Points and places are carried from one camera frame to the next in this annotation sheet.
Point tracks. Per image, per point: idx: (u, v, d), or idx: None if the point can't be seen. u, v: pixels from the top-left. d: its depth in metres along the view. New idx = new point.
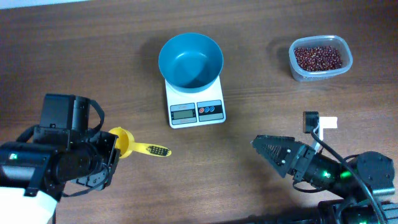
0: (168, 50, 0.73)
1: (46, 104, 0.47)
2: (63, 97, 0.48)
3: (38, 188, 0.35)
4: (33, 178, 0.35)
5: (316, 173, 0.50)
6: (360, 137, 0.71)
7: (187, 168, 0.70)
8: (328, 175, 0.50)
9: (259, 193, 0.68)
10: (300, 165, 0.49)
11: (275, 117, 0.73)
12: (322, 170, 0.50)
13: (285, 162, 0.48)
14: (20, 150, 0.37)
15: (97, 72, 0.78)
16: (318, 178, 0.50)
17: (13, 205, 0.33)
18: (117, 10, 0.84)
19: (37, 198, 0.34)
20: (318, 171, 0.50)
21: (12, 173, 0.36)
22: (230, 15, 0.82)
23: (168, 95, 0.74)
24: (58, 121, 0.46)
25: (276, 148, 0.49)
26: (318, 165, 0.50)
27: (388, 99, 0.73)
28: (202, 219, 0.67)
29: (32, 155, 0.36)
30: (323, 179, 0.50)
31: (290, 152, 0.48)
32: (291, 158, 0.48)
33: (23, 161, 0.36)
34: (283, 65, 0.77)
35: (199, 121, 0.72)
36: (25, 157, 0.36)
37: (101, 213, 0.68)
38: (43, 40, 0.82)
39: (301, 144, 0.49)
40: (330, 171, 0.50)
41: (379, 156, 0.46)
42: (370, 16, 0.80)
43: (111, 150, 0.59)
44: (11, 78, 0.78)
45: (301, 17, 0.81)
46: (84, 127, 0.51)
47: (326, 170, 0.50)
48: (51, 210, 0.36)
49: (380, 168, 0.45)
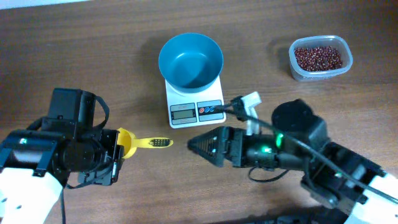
0: (168, 50, 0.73)
1: (55, 98, 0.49)
2: (71, 91, 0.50)
3: (46, 170, 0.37)
4: (41, 161, 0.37)
5: (257, 154, 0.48)
6: (360, 137, 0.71)
7: (187, 168, 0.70)
8: (269, 151, 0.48)
9: (259, 193, 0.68)
10: (231, 147, 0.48)
11: None
12: (260, 147, 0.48)
13: (215, 150, 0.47)
14: (30, 137, 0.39)
15: (97, 72, 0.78)
16: (260, 157, 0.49)
17: (23, 185, 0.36)
18: (117, 10, 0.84)
19: (45, 178, 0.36)
20: (258, 149, 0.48)
21: (23, 157, 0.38)
22: (230, 15, 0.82)
23: (168, 95, 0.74)
24: (65, 112, 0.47)
25: (203, 144, 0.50)
26: (255, 147, 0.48)
27: (388, 99, 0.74)
28: (202, 219, 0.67)
29: (41, 140, 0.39)
30: (267, 155, 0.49)
31: (216, 139, 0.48)
32: (217, 143, 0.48)
33: (33, 145, 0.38)
34: (283, 65, 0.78)
35: (199, 121, 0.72)
36: (35, 142, 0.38)
37: (101, 213, 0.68)
38: (42, 40, 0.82)
39: (221, 127, 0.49)
40: (270, 145, 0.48)
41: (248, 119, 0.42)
42: (370, 16, 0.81)
43: (114, 144, 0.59)
44: (11, 78, 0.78)
45: (301, 17, 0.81)
46: (89, 120, 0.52)
47: (267, 145, 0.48)
48: (56, 193, 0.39)
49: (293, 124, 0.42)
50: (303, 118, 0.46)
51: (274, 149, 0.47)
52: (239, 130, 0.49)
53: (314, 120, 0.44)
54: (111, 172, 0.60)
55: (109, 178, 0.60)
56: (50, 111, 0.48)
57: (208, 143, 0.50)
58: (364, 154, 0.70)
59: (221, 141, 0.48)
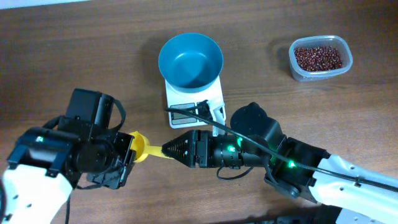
0: (168, 50, 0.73)
1: (75, 98, 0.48)
2: (91, 93, 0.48)
3: (60, 170, 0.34)
4: (56, 160, 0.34)
5: (223, 153, 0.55)
6: (360, 137, 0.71)
7: (187, 168, 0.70)
8: (233, 150, 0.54)
9: (259, 193, 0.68)
10: (199, 149, 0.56)
11: (275, 117, 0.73)
12: (226, 148, 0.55)
13: (187, 152, 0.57)
14: (47, 135, 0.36)
15: (97, 72, 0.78)
16: (228, 157, 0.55)
17: (35, 185, 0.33)
18: (117, 10, 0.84)
19: (58, 180, 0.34)
20: (223, 150, 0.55)
21: (38, 156, 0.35)
22: (230, 15, 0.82)
23: (168, 95, 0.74)
24: (83, 113, 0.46)
25: (176, 148, 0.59)
26: (221, 147, 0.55)
27: (389, 99, 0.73)
28: (202, 219, 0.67)
29: (58, 142, 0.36)
30: (231, 154, 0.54)
31: (187, 142, 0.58)
32: (189, 145, 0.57)
33: (49, 145, 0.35)
34: (283, 65, 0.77)
35: (199, 121, 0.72)
36: (51, 142, 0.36)
37: (102, 213, 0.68)
38: (43, 40, 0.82)
39: (191, 130, 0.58)
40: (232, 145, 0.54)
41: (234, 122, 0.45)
42: (370, 16, 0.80)
43: (127, 149, 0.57)
44: (11, 78, 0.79)
45: (301, 17, 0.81)
46: (106, 123, 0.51)
47: (232, 145, 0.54)
48: (66, 194, 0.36)
49: (248, 118, 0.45)
50: (256, 118, 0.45)
51: (236, 147, 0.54)
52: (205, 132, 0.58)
53: (267, 121, 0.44)
54: (120, 177, 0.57)
55: (117, 182, 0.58)
56: (68, 111, 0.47)
57: (180, 144, 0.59)
58: (363, 154, 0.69)
59: (192, 140, 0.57)
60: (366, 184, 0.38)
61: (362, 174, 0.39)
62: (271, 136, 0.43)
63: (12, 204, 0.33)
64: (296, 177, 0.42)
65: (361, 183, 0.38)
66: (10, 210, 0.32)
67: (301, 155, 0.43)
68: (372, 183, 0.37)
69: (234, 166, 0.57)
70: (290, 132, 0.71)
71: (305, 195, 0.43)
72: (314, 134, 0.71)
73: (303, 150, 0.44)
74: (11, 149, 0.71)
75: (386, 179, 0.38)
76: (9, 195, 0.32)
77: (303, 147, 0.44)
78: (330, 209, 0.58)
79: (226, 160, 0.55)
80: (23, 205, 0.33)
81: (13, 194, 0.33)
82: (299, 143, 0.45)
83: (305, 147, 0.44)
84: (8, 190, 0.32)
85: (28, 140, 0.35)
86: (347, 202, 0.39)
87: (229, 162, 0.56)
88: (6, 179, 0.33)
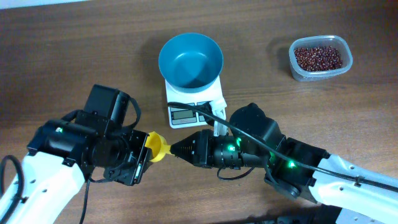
0: (168, 50, 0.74)
1: (94, 93, 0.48)
2: (109, 90, 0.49)
3: (76, 161, 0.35)
4: (73, 151, 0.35)
5: (224, 153, 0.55)
6: (359, 137, 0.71)
7: (188, 168, 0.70)
8: (234, 149, 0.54)
9: (259, 193, 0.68)
10: (201, 149, 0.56)
11: (275, 117, 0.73)
12: (226, 148, 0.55)
13: (193, 152, 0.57)
14: (66, 127, 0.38)
15: (97, 72, 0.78)
16: (228, 156, 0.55)
17: (52, 170, 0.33)
18: (117, 10, 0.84)
19: (73, 168, 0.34)
20: (224, 150, 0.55)
21: (58, 145, 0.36)
22: (230, 15, 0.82)
23: (168, 95, 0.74)
24: (101, 108, 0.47)
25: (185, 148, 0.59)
26: (222, 147, 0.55)
27: (388, 99, 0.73)
28: (202, 219, 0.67)
29: (76, 134, 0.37)
30: (231, 154, 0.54)
31: (194, 142, 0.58)
32: (194, 146, 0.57)
33: (68, 137, 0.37)
34: (283, 65, 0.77)
35: (199, 121, 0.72)
36: (69, 135, 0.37)
37: (102, 213, 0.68)
38: (42, 40, 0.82)
39: (199, 132, 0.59)
40: (232, 145, 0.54)
41: (233, 121, 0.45)
42: (370, 16, 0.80)
43: (142, 145, 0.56)
44: (11, 78, 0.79)
45: (301, 17, 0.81)
46: (121, 121, 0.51)
47: (232, 144, 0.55)
48: (79, 185, 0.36)
49: (248, 117, 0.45)
50: (255, 118, 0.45)
51: (234, 146, 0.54)
52: (203, 132, 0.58)
53: (266, 121, 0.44)
54: (134, 173, 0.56)
55: (132, 178, 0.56)
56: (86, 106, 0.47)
57: (188, 143, 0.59)
58: (363, 154, 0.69)
59: (197, 140, 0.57)
60: (365, 184, 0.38)
61: (362, 174, 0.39)
62: (269, 135, 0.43)
63: (29, 188, 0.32)
64: (296, 176, 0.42)
65: (361, 183, 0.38)
66: (27, 193, 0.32)
67: (300, 155, 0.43)
68: (371, 183, 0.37)
69: (234, 166, 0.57)
70: (290, 132, 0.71)
71: (305, 195, 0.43)
72: (314, 134, 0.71)
73: (303, 151, 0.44)
74: (12, 150, 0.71)
75: (387, 180, 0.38)
76: (27, 179, 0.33)
77: (301, 149, 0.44)
78: (330, 210, 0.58)
79: (226, 160, 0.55)
80: (40, 189, 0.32)
81: (31, 178, 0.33)
82: (299, 144, 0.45)
83: (303, 149, 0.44)
84: (27, 175, 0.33)
85: (48, 132, 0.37)
86: (346, 202, 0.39)
87: (232, 163, 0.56)
88: (26, 163, 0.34)
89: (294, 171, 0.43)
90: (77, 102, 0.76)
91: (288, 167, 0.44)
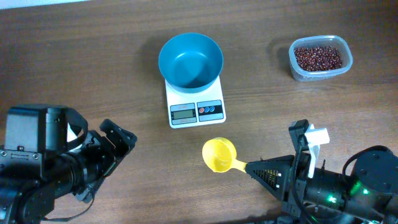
0: (168, 50, 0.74)
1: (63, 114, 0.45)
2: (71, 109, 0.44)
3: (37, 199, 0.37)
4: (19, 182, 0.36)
5: (320, 192, 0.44)
6: (360, 137, 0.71)
7: (188, 168, 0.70)
8: (335, 199, 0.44)
9: (259, 193, 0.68)
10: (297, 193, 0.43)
11: (275, 117, 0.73)
12: (328, 191, 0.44)
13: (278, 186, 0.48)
14: (14, 155, 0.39)
15: (97, 72, 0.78)
16: (320, 198, 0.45)
17: None
18: (117, 9, 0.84)
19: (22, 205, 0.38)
20: (321, 189, 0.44)
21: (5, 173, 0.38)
22: (230, 15, 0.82)
23: (168, 95, 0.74)
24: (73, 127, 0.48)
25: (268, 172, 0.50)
26: (319, 184, 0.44)
27: (388, 99, 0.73)
28: (202, 219, 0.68)
29: (23, 162, 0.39)
30: (331, 198, 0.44)
31: (280, 175, 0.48)
32: (282, 181, 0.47)
33: (19, 165, 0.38)
34: (283, 65, 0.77)
35: (199, 121, 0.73)
36: (20, 162, 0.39)
37: (101, 213, 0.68)
38: (43, 39, 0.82)
39: (285, 162, 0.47)
40: (336, 193, 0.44)
41: (362, 168, 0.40)
42: (370, 16, 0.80)
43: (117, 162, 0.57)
44: (11, 79, 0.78)
45: (301, 17, 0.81)
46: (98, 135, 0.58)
47: (331, 195, 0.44)
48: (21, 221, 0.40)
49: (383, 162, 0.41)
50: (380, 169, 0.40)
51: (349, 194, 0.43)
52: (303, 179, 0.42)
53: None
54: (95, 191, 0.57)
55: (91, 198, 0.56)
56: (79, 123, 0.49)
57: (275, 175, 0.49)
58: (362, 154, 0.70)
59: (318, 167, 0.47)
60: None
61: None
62: None
63: None
64: (377, 177, 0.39)
65: None
66: None
67: (370, 166, 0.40)
68: None
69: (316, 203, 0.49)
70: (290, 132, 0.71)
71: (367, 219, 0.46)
72: None
73: (367, 160, 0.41)
74: None
75: None
76: None
77: (370, 160, 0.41)
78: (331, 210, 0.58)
79: (308, 200, 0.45)
80: None
81: None
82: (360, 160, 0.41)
83: (363, 160, 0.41)
84: None
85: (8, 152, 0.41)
86: None
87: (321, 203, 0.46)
88: None
89: (369, 173, 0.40)
90: (78, 102, 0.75)
91: (359, 186, 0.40)
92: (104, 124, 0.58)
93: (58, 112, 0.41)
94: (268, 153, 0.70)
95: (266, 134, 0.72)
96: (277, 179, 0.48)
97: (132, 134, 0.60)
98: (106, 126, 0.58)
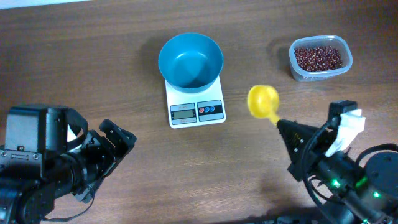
0: (168, 50, 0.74)
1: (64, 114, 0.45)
2: (71, 109, 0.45)
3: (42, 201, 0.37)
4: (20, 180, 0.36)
5: (329, 172, 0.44)
6: (360, 137, 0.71)
7: (188, 168, 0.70)
8: (339, 185, 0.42)
9: (259, 193, 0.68)
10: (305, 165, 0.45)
11: (275, 117, 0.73)
12: (336, 174, 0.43)
13: (296, 151, 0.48)
14: (14, 155, 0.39)
15: (97, 72, 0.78)
16: (328, 177, 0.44)
17: None
18: (117, 9, 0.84)
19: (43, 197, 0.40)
20: (332, 168, 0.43)
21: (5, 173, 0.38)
22: (230, 15, 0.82)
23: (168, 95, 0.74)
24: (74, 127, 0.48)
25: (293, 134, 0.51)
26: (333, 165, 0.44)
27: (388, 99, 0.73)
28: (202, 219, 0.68)
29: (23, 162, 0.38)
30: (336, 183, 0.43)
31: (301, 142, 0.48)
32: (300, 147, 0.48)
33: (18, 164, 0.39)
34: (283, 65, 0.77)
35: (199, 121, 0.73)
36: (19, 162, 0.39)
37: (101, 213, 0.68)
38: (43, 40, 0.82)
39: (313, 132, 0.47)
40: (343, 179, 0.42)
41: (374, 170, 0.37)
42: (370, 16, 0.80)
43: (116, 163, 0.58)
44: (11, 79, 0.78)
45: (301, 17, 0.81)
46: (98, 135, 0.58)
47: (337, 179, 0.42)
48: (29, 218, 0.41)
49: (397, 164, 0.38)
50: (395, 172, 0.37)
51: (354, 186, 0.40)
52: (316, 153, 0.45)
53: None
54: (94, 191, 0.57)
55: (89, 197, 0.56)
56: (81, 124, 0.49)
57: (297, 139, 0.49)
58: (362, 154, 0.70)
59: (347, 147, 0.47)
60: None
61: None
62: None
63: None
64: (390, 179, 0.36)
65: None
66: None
67: (384, 167, 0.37)
68: None
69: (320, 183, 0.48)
70: None
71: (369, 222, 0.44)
72: None
73: (379, 160, 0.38)
74: None
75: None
76: None
77: (384, 162, 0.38)
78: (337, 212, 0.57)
79: (317, 173, 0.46)
80: None
81: None
82: (372, 161, 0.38)
83: (375, 160, 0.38)
84: None
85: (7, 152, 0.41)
86: None
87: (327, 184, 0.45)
88: None
89: (382, 176, 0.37)
90: (78, 102, 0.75)
91: (368, 187, 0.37)
92: (102, 124, 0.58)
93: (58, 112, 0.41)
94: (268, 152, 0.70)
95: (266, 135, 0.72)
96: (296, 144, 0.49)
97: (131, 134, 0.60)
98: (107, 124, 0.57)
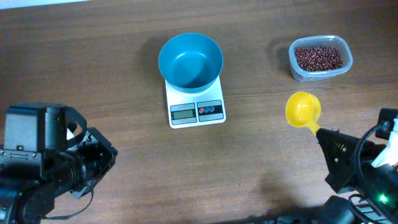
0: (168, 50, 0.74)
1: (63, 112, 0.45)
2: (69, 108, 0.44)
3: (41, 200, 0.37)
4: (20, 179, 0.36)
5: (375, 185, 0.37)
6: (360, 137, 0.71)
7: (188, 168, 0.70)
8: (386, 201, 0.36)
9: (259, 193, 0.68)
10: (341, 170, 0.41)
11: (275, 117, 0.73)
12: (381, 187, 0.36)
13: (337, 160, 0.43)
14: (13, 155, 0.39)
15: (97, 72, 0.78)
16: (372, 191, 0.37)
17: None
18: (117, 9, 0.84)
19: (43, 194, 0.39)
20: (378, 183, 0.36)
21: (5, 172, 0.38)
22: (230, 15, 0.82)
23: (168, 95, 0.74)
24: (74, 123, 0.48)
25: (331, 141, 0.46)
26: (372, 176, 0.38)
27: (388, 99, 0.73)
28: (202, 219, 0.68)
29: (23, 161, 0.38)
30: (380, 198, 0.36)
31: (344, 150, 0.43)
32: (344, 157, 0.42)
33: (18, 164, 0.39)
34: (283, 65, 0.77)
35: (199, 121, 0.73)
36: (19, 161, 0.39)
37: (101, 213, 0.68)
38: (43, 40, 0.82)
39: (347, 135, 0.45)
40: (392, 193, 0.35)
41: None
42: (370, 16, 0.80)
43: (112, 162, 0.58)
44: (11, 79, 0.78)
45: (300, 17, 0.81)
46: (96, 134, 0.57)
47: (383, 193, 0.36)
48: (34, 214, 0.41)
49: None
50: None
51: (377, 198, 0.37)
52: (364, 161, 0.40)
53: None
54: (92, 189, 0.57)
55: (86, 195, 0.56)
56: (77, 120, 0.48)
57: (336, 147, 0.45)
58: None
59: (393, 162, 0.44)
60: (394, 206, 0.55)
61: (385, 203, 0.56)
62: None
63: None
64: None
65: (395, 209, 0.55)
66: None
67: None
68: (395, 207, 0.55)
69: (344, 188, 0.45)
70: (290, 132, 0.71)
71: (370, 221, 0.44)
72: None
73: None
74: None
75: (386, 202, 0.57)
76: None
77: None
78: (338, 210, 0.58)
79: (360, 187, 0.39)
80: None
81: None
82: None
83: None
84: None
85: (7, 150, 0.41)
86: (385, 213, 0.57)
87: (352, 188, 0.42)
88: None
89: None
90: (78, 102, 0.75)
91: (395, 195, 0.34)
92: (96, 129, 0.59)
93: (57, 111, 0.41)
94: (268, 153, 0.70)
95: (266, 134, 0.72)
96: (339, 153, 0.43)
97: None
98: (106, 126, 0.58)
